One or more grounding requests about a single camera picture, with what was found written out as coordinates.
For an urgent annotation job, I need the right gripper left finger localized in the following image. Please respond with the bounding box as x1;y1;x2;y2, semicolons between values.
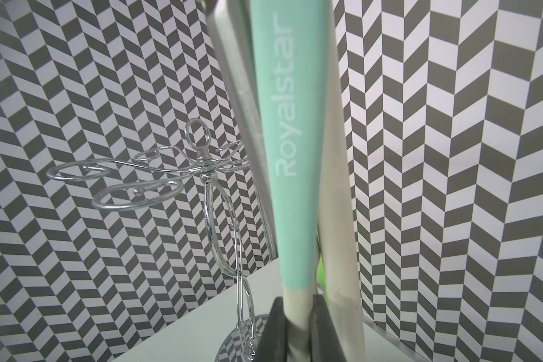
253;297;287;362

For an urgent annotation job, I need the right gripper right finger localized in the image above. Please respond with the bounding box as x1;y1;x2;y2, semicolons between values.
310;294;346;362

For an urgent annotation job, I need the cream wide turner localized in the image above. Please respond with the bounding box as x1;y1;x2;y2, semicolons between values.
250;1;330;361

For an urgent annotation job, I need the all steel turner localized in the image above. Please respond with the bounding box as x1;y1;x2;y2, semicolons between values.
199;0;278;259

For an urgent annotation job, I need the cream utensil rack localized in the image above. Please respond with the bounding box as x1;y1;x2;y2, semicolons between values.
318;2;367;361

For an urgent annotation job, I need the green plastic goblet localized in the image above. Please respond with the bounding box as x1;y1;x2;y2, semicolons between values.
316;258;329;304

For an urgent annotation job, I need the chrome wire mug tree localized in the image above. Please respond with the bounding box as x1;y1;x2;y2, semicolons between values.
44;117;270;362

